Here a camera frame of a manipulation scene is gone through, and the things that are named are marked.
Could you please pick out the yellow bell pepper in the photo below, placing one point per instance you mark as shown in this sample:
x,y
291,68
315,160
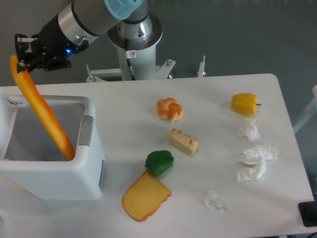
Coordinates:
x,y
245,103

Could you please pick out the beige cake slice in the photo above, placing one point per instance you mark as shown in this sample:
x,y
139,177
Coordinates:
x,y
182,141

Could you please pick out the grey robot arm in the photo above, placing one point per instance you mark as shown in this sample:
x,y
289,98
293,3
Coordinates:
x,y
72,31

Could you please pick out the white trash can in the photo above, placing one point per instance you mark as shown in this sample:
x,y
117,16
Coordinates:
x,y
30,158

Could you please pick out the middle crumpled white tissue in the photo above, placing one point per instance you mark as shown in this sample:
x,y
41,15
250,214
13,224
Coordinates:
x,y
257,154

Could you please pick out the small crumpled white tissue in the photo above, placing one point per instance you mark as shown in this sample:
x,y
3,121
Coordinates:
x,y
212,202

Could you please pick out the lower crumpled white tissue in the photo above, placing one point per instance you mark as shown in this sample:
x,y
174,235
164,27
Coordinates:
x,y
251,173

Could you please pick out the green bell pepper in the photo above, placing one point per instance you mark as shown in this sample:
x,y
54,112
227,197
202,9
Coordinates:
x,y
158,162

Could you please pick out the upper crumpled white tissue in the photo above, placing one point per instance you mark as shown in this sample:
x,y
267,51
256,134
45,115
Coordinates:
x,y
249,130

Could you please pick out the white chair at right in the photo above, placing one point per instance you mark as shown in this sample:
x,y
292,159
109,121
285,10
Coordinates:
x,y
307,112

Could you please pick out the braided round bun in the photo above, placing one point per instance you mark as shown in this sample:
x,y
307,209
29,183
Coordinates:
x,y
169,109

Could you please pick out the black device at edge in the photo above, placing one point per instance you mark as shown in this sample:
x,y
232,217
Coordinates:
x,y
308,212

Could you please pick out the long orange baguette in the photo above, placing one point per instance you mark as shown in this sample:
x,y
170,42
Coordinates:
x,y
42,110

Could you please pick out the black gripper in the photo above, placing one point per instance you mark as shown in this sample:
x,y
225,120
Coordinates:
x,y
49,49

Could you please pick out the orange toast slice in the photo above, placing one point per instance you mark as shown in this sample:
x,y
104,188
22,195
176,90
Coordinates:
x,y
144,197

